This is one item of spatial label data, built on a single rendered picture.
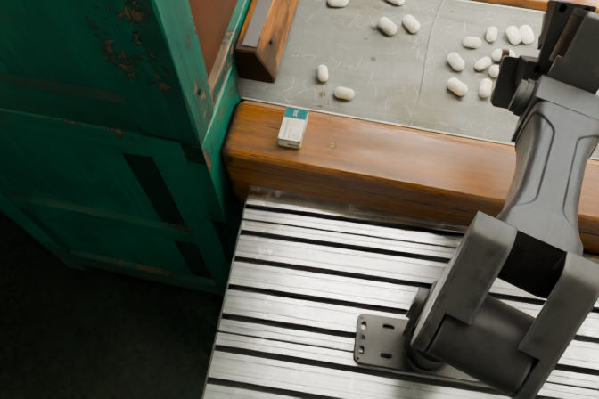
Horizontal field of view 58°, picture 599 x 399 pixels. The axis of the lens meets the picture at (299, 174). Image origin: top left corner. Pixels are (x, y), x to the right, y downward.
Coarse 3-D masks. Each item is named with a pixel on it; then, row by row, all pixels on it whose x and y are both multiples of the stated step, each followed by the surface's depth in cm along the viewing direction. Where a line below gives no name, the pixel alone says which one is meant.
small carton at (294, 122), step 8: (288, 112) 83; (296, 112) 83; (304, 112) 83; (288, 120) 82; (296, 120) 82; (304, 120) 82; (280, 128) 82; (288, 128) 82; (296, 128) 82; (304, 128) 82; (280, 136) 81; (288, 136) 81; (296, 136) 81; (280, 144) 82; (288, 144) 82; (296, 144) 81
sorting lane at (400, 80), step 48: (384, 0) 100; (432, 0) 100; (288, 48) 95; (336, 48) 95; (384, 48) 95; (432, 48) 95; (480, 48) 94; (528, 48) 94; (288, 96) 90; (384, 96) 90; (432, 96) 90; (480, 96) 89
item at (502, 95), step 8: (504, 56) 69; (512, 56) 68; (504, 64) 68; (512, 64) 68; (504, 72) 69; (512, 72) 68; (544, 72) 63; (496, 80) 69; (504, 80) 69; (496, 88) 69; (504, 88) 69; (512, 88) 69; (496, 96) 70; (504, 96) 70; (512, 96) 69; (496, 104) 70; (504, 104) 70
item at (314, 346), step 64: (256, 192) 89; (256, 256) 84; (320, 256) 84; (384, 256) 84; (448, 256) 84; (256, 320) 81; (320, 320) 79; (256, 384) 75; (320, 384) 75; (384, 384) 75; (448, 384) 76; (576, 384) 75
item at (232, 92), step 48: (240, 96) 90; (0, 144) 92; (48, 144) 88; (96, 144) 81; (144, 144) 78; (0, 192) 110; (48, 192) 108; (96, 192) 102; (144, 192) 97; (192, 192) 89; (48, 240) 134; (96, 240) 130; (144, 240) 122; (192, 240) 110; (192, 288) 144
